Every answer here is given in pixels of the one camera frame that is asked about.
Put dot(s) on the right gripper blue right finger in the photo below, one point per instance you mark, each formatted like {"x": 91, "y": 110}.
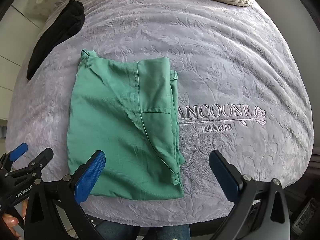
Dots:
{"x": 260, "y": 208}

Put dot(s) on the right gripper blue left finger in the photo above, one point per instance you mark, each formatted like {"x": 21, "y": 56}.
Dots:
{"x": 42, "y": 219}

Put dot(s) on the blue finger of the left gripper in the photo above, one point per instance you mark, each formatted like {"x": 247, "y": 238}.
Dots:
{"x": 40, "y": 161}
{"x": 18, "y": 151}

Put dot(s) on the green work jacket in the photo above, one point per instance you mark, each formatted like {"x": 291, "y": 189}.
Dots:
{"x": 129, "y": 111}

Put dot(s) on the person's left hand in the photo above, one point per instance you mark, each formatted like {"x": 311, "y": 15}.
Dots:
{"x": 11, "y": 221}

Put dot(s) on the dark box with label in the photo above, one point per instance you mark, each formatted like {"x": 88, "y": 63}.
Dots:
{"x": 305, "y": 218}

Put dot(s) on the white drawer cabinet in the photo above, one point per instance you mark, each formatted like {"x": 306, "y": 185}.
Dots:
{"x": 18, "y": 34}

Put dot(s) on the lavender embossed bedspread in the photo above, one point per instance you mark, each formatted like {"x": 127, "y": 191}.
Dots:
{"x": 239, "y": 91}

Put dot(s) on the black garment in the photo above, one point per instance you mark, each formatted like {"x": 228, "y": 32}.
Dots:
{"x": 68, "y": 23}

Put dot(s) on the white electric fan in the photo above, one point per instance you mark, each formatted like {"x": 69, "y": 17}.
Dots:
{"x": 39, "y": 8}

